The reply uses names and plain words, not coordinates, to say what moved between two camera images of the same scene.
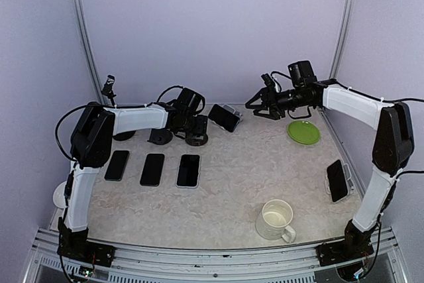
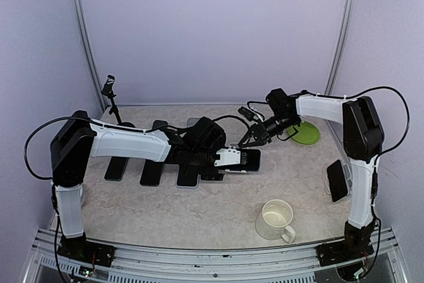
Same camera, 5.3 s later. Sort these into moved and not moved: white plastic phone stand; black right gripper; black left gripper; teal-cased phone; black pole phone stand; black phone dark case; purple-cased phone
Moved: black left gripper; black right gripper
Not moved: white plastic phone stand; purple-cased phone; black phone dark case; black pole phone stand; teal-cased phone
